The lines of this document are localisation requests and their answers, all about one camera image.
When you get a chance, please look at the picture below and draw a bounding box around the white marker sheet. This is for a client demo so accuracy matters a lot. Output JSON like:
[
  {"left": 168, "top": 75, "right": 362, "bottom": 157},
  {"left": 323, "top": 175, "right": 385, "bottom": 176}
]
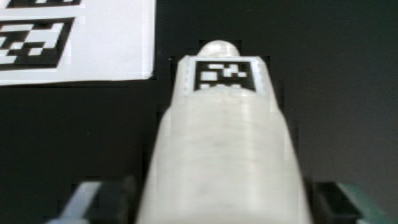
[{"left": 0, "top": 0, "right": 156, "bottom": 86}]

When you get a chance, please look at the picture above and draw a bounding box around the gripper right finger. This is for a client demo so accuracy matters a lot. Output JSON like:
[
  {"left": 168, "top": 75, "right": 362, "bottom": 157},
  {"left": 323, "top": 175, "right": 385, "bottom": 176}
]
[{"left": 309, "top": 182, "right": 391, "bottom": 224}]

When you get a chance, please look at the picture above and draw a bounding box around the white cylindrical table leg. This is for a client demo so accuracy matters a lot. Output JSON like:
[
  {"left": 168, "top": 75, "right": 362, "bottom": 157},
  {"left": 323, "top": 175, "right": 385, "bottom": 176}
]
[{"left": 136, "top": 40, "right": 312, "bottom": 224}]

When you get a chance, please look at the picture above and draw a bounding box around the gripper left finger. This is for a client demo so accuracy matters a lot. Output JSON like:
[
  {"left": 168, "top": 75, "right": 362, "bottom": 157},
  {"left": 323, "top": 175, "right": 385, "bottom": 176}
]
[{"left": 44, "top": 176, "right": 136, "bottom": 224}]

